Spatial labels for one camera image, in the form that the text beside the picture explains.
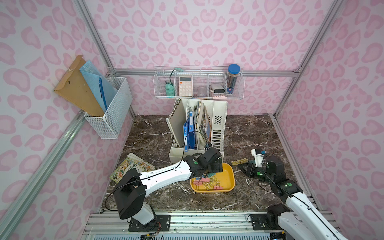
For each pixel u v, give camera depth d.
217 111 0.98
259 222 0.72
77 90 0.68
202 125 0.85
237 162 0.93
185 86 0.95
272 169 0.60
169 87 0.90
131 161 0.95
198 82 1.00
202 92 0.97
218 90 0.88
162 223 0.73
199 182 0.85
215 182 0.84
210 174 0.87
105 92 0.82
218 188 0.83
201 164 0.59
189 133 0.84
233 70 0.84
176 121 0.90
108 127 0.73
